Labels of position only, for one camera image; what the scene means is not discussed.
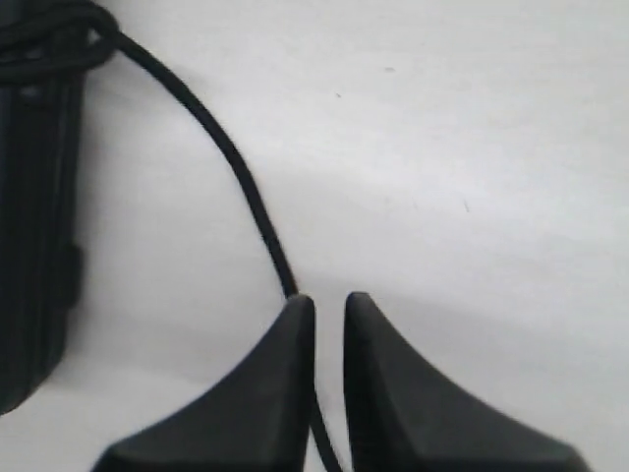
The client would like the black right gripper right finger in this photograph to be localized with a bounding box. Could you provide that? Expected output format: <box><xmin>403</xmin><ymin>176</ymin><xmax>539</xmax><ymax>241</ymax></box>
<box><xmin>343</xmin><ymin>292</ymin><xmax>590</xmax><ymax>471</ymax></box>

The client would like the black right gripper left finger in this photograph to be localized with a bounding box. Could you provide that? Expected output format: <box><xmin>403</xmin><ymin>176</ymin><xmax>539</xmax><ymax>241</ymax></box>
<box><xmin>94</xmin><ymin>295</ymin><xmax>315</xmax><ymax>471</ymax></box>

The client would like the black braided rope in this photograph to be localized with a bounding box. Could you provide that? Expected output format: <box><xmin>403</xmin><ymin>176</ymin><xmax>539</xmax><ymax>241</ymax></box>
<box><xmin>0</xmin><ymin>0</ymin><xmax>345</xmax><ymax>472</ymax></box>

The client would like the black plastic carrying case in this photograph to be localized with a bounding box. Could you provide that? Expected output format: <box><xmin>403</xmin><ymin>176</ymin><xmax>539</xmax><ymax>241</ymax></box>
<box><xmin>0</xmin><ymin>0</ymin><xmax>119</xmax><ymax>417</ymax></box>

